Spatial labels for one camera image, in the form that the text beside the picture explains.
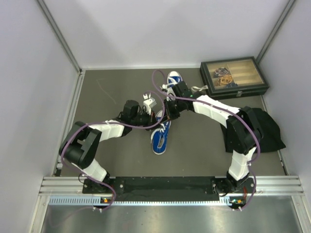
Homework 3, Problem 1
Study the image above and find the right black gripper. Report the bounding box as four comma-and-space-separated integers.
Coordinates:
160, 98, 185, 124

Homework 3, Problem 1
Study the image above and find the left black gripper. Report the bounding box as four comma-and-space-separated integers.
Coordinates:
131, 108, 162, 131

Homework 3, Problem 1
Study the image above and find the blue sneaker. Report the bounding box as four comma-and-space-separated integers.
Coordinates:
167, 71, 183, 87
151, 121, 171, 155

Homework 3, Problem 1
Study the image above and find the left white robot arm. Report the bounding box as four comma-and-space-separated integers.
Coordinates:
59, 98, 163, 193

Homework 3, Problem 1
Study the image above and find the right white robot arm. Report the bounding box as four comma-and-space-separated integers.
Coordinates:
161, 81, 263, 192

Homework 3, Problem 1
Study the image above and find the black glass-lid jewelry box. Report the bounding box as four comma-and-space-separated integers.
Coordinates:
200, 56, 269, 100

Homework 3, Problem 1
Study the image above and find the black cloth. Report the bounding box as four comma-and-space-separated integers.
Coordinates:
220, 107, 287, 154

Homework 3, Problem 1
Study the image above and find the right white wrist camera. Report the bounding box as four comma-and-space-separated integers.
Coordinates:
161, 84, 175, 96

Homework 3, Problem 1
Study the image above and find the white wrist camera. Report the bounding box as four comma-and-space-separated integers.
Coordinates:
143, 93, 156, 115
161, 84, 175, 96

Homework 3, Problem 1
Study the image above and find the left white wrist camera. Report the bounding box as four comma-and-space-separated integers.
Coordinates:
143, 93, 156, 115

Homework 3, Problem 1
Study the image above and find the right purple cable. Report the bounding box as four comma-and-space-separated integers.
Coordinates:
152, 69, 262, 211

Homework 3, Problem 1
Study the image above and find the purple cable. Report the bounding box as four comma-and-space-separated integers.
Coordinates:
60, 91, 167, 210
152, 69, 262, 211

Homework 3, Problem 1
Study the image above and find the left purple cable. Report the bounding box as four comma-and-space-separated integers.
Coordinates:
60, 91, 167, 210

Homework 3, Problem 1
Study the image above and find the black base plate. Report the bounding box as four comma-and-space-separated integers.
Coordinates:
82, 176, 256, 201

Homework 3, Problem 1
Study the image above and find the grey slotted cable duct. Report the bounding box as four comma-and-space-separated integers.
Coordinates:
49, 196, 233, 206

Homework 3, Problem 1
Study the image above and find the aluminium frame rail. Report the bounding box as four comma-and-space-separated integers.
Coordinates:
39, 176, 304, 196

